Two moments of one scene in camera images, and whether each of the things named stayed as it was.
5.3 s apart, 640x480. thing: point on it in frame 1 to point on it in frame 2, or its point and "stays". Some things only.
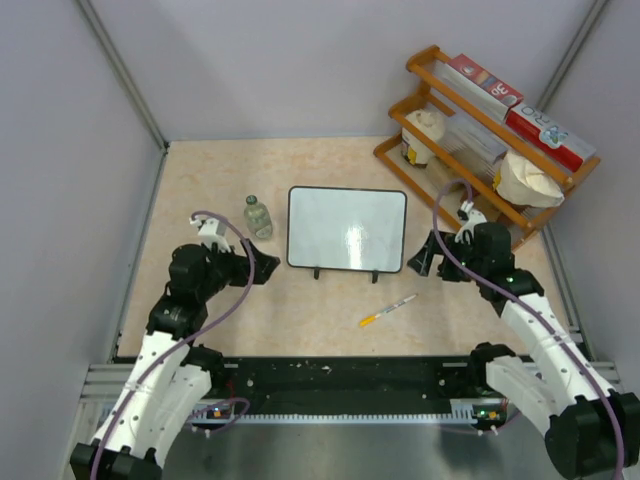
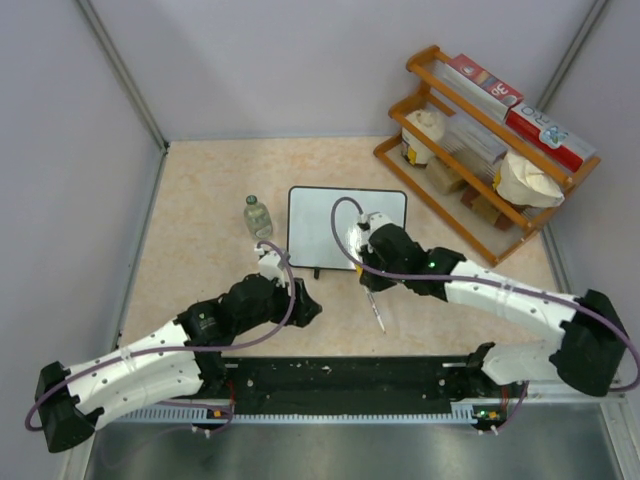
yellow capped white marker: x=372 y=318 to x=359 y=270
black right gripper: x=422 y=261 to x=375 y=284
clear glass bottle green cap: x=258 y=219 stays
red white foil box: x=479 y=84 stays
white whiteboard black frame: x=346 y=229 stays
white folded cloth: x=520 y=182 stays
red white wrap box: x=559 y=143 stays
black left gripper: x=239 y=262 to x=304 y=308
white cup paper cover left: x=415 y=150 stays
